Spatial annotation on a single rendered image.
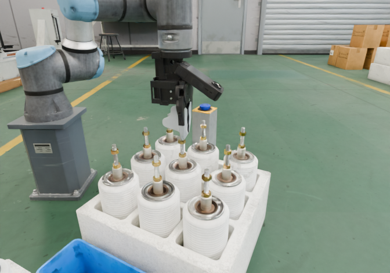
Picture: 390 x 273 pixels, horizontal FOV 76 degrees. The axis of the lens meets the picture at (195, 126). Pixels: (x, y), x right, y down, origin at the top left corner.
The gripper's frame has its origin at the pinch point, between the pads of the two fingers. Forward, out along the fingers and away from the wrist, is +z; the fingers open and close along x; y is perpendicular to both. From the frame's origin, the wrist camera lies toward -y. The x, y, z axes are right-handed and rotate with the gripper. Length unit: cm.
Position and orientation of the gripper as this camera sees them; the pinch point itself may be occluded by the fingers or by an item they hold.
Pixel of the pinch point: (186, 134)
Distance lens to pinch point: 62.1
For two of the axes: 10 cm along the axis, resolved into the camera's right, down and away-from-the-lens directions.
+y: -9.7, -0.9, 2.2
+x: -2.3, 3.7, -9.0
